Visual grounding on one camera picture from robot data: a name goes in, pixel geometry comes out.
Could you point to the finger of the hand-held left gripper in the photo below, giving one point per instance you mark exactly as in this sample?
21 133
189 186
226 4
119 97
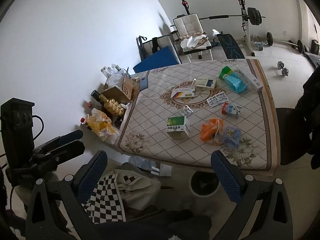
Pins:
70 151
65 138

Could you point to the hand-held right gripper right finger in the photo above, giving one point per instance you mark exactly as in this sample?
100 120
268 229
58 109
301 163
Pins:
225 175

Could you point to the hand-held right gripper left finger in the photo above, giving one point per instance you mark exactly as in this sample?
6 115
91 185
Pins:
93 167

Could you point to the white trash bin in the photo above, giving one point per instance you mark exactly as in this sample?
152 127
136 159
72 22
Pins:
203 182

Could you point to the orange plastic bag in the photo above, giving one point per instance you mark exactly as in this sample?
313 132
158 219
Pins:
208 130

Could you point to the green white medicine box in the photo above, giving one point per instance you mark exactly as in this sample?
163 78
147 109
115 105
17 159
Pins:
177 127

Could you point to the blue plastic bag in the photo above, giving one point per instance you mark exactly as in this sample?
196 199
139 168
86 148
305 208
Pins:
235 83

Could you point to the long white box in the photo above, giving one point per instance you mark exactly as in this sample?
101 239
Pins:
251 78

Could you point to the red capped bottle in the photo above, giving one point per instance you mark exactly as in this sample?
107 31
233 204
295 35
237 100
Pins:
82 120

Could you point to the black white checkered cloth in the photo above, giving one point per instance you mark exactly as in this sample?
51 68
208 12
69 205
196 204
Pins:
107 200

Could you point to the blue white snack packet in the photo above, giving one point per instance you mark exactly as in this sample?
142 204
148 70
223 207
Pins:
231 136

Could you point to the yellow plastic bag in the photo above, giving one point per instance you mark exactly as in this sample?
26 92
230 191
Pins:
102 125

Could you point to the white cloth bag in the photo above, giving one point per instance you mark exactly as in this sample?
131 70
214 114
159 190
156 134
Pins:
140 187

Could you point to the black bottle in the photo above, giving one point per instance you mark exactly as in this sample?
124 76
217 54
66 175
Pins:
95 96

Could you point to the clear plastic bag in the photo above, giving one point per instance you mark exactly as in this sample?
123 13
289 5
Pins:
150 166

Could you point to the gold bottle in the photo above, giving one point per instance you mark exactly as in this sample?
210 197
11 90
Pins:
112 105

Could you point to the small milk carton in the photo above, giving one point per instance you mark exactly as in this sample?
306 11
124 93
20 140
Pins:
231 110

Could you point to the wooden table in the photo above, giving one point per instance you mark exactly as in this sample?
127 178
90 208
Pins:
271 120

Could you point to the small blister pack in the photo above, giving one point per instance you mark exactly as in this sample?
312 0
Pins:
186 111

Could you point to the large blister pack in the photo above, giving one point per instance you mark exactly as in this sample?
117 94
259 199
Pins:
217 100

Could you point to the cardboard box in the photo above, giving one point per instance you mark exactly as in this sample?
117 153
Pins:
125 90

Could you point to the white plastic bag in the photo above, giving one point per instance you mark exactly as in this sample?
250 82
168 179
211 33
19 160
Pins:
115 79

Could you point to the patterned tablecloth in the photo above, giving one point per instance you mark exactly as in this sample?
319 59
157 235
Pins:
155 120

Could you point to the clear glass bottle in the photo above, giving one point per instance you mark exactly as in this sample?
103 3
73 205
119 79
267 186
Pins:
104 71
115 67

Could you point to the white striped medicine box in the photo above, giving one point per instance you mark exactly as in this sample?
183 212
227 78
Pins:
182 93

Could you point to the white blue medicine box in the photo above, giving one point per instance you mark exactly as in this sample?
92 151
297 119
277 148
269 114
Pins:
205 83

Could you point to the small blue box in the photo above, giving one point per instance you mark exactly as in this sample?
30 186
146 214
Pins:
144 83

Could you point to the green packet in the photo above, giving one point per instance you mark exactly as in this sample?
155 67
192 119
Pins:
225 72

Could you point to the black jacket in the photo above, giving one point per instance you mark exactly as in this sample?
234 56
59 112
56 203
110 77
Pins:
310 97

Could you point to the chrome dumbbell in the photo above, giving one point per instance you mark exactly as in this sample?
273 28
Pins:
285 72
280 65

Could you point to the folded exercise equipment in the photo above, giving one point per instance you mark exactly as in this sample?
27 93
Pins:
150 45

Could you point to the beige cloth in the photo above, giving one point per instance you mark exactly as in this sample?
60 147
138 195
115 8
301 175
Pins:
193 41

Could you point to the short barbell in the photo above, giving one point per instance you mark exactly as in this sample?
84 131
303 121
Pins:
285 41

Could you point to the barbell weight bench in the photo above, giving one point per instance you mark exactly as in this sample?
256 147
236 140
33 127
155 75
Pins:
243 25

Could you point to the white padded chair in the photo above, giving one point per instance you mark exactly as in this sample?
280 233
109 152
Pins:
187 25

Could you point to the black exercise equipment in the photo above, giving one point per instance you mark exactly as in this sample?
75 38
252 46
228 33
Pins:
314 48

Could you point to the long barbell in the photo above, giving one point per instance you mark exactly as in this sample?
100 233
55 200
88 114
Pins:
252 16

